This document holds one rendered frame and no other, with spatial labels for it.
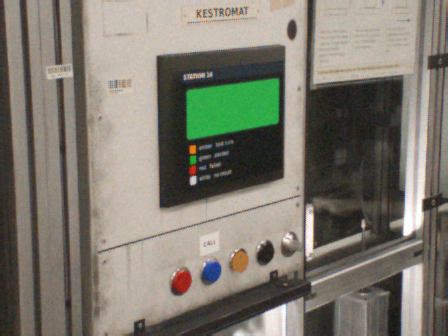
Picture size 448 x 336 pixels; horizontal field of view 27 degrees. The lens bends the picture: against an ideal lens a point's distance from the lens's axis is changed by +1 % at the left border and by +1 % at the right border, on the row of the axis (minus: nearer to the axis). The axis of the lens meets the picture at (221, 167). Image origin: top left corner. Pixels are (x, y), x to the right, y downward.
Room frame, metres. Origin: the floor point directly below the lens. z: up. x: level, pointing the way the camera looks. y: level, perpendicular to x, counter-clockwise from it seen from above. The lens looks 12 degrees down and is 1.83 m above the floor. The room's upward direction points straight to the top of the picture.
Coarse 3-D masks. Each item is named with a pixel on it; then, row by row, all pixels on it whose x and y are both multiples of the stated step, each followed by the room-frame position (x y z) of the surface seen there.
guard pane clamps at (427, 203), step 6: (438, 54) 1.74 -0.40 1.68; (444, 54) 1.75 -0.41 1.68; (432, 60) 1.72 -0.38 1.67; (438, 60) 1.73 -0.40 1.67; (444, 60) 1.75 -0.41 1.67; (432, 66) 1.72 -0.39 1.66; (438, 66) 1.74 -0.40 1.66; (444, 66) 1.75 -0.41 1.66; (426, 198) 1.72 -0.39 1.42; (432, 198) 1.73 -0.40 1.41; (438, 198) 1.75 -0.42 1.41; (426, 204) 1.72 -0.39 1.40; (432, 204) 1.74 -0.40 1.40; (438, 204) 1.75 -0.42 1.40; (426, 210) 1.72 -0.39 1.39
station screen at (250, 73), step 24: (192, 72) 1.22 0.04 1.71; (216, 72) 1.25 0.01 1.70; (240, 72) 1.29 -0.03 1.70; (264, 72) 1.32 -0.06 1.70; (192, 144) 1.21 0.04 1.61; (216, 144) 1.25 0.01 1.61; (240, 144) 1.29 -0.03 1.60; (264, 144) 1.32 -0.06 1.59; (192, 168) 1.21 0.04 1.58; (216, 168) 1.25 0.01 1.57; (240, 168) 1.29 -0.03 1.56; (264, 168) 1.32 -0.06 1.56
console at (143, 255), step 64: (128, 0) 1.17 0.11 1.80; (192, 0) 1.25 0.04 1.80; (256, 0) 1.35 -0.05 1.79; (128, 64) 1.16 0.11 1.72; (192, 64) 1.23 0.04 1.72; (128, 128) 1.16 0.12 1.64; (128, 192) 1.16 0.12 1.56; (192, 192) 1.23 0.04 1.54; (256, 192) 1.35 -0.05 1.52; (128, 256) 1.16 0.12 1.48; (192, 256) 1.25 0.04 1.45; (256, 256) 1.34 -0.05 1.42; (128, 320) 1.16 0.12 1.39
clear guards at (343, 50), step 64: (320, 0) 1.47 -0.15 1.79; (384, 0) 1.60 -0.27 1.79; (320, 64) 1.48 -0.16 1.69; (384, 64) 1.61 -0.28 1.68; (320, 128) 1.48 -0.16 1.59; (384, 128) 1.62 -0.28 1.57; (320, 192) 1.48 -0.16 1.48; (384, 192) 1.62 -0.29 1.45; (320, 256) 1.48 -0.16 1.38; (384, 256) 1.62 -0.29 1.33; (256, 320) 1.36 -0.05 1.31
